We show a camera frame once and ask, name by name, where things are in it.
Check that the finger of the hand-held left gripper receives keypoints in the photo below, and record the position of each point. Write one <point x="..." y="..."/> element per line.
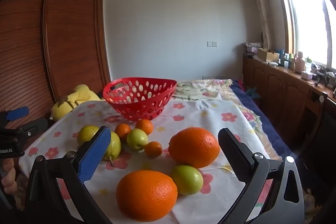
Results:
<point x="17" y="113"/>

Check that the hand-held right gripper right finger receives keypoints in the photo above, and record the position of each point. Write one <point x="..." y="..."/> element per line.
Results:
<point x="236" y="158"/>

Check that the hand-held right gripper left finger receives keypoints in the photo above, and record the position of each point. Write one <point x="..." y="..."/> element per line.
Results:
<point x="94" y="155"/>

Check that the large green lemon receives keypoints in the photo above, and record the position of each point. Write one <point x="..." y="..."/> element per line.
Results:
<point x="114" y="146"/>

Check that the large orange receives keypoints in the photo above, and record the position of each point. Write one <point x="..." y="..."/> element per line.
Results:
<point x="147" y="195"/>
<point x="194" y="147"/>

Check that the small green apple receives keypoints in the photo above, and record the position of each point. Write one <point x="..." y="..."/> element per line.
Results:
<point x="137" y="139"/>
<point x="187" y="179"/>

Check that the red perforated plastic basket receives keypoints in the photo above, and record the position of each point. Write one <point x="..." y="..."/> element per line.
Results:
<point x="141" y="108"/>

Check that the person's left hand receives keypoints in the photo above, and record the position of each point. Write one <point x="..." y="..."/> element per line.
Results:
<point x="10" y="179"/>

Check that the yellow-green pear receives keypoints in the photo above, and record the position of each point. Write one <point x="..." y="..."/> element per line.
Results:
<point x="86" y="134"/>

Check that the small tangerine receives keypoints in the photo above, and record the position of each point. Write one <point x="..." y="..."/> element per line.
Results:
<point x="144" y="126"/>
<point x="153" y="149"/>
<point x="122" y="131"/>

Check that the dark blue bed sheet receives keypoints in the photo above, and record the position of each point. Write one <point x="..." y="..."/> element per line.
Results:
<point x="262" y="113"/>

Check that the yellow plush toy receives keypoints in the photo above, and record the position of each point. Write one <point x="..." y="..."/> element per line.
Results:
<point x="78" y="98"/>

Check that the floral quilt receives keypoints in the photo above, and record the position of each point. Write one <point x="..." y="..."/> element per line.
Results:
<point x="197" y="91"/>

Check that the brown wooden wardrobe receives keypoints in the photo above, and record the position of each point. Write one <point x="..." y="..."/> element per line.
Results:
<point x="52" y="42"/>

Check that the long wooden cabinet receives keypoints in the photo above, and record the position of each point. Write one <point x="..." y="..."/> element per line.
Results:
<point x="283" y="92"/>

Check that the open cardboard box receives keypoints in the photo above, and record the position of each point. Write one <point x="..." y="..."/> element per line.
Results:
<point x="267" y="54"/>

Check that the pink bottle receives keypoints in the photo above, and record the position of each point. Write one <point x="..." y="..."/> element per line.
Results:
<point x="299" y="63"/>

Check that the patterned beige curtain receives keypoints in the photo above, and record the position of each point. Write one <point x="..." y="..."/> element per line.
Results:
<point x="261" y="8"/>

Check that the wooden-framed window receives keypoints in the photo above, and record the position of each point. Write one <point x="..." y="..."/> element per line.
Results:
<point x="309" y="16"/>

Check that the white wall switch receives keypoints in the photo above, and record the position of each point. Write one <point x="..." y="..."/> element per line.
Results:
<point x="212" y="43"/>

